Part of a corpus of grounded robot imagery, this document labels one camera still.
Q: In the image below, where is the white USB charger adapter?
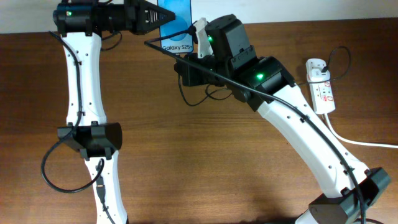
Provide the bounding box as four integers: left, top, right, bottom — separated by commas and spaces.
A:
307, 68, 330, 83

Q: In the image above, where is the black charging cable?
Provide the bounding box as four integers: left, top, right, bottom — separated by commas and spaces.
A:
177, 45, 352, 107

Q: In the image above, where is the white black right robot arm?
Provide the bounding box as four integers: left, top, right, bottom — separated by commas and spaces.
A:
175, 15, 391, 223

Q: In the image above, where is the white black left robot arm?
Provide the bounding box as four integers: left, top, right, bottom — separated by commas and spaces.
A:
53, 1, 176, 223

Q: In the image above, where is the blue Galaxy smartphone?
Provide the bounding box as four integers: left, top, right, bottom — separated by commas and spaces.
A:
157, 0, 193, 54

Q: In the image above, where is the white power strip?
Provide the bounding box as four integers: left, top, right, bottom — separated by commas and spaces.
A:
305, 58, 335, 114

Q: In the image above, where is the white power strip cord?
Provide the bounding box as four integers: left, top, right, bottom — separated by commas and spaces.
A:
323, 112, 398, 149

